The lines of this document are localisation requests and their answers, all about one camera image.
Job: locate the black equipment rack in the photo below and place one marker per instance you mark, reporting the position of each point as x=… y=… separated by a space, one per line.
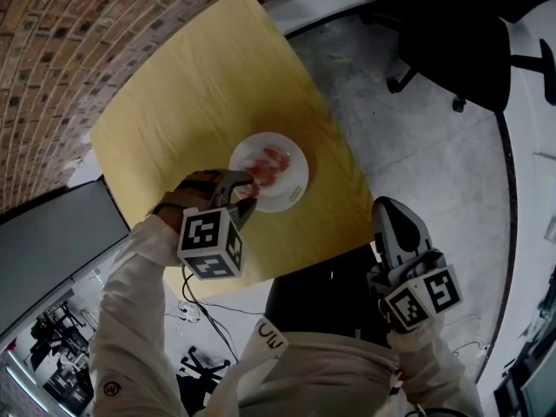
x=61 y=350

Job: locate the white round plate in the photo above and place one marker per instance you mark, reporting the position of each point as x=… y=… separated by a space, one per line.
x=291 y=180

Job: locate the person's right forearm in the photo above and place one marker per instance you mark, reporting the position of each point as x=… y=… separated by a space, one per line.
x=430 y=363

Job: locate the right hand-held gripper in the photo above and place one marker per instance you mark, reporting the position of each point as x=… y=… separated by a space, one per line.
x=412 y=295

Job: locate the red shrimp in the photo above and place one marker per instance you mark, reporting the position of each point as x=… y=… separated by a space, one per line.
x=278 y=158
x=253 y=191
x=260 y=172

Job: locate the white desk black edge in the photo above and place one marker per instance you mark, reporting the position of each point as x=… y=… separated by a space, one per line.
x=534 y=124

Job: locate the black office chair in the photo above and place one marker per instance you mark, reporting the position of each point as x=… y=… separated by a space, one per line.
x=452 y=28

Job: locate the person's beige jacket torso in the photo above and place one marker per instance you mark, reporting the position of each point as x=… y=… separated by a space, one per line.
x=330 y=376

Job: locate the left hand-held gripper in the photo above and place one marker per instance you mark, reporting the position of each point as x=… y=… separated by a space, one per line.
x=204 y=239

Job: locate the person's legs black trousers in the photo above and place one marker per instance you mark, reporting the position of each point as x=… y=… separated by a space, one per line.
x=321 y=298

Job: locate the person's left hand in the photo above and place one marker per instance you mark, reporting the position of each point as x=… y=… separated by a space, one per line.
x=189 y=193

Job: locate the person's left forearm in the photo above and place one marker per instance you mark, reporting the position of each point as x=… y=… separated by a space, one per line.
x=130 y=311

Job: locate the white power strip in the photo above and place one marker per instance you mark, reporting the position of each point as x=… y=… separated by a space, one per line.
x=189 y=312

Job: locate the black star chair base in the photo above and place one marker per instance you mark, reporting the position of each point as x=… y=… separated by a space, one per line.
x=202 y=369

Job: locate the dark monitor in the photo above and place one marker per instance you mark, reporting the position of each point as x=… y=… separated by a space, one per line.
x=536 y=385

